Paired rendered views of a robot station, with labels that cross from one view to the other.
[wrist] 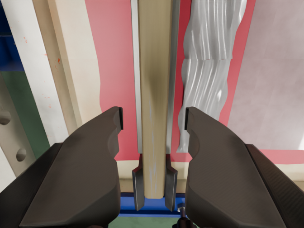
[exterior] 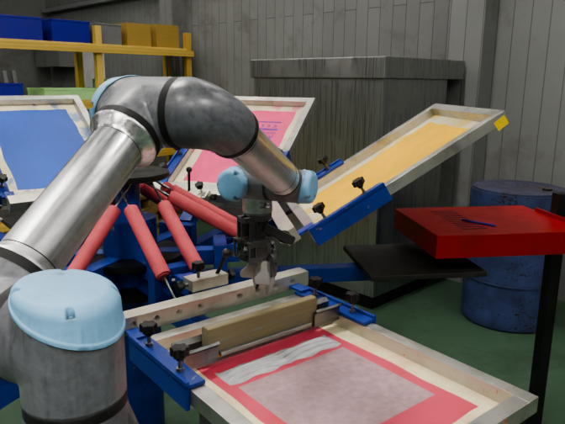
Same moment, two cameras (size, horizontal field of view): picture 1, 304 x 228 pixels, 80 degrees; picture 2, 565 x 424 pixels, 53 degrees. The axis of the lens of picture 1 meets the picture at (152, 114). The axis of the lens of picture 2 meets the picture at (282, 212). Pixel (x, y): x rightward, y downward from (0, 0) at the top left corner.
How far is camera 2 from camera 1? 1.50 m
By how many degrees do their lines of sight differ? 94
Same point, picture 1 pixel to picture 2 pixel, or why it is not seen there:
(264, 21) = (313, 363)
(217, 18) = (298, 349)
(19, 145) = (184, 312)
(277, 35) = (314, 368)
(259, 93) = (287, 378)
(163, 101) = (258, 313)
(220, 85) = (275, 364)
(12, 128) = (193, 310)
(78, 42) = not seen: hidden behind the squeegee
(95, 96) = not seen: hidden behind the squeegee
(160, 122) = (250, 315)
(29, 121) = not seen: outside the picture
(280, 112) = (287, 391)
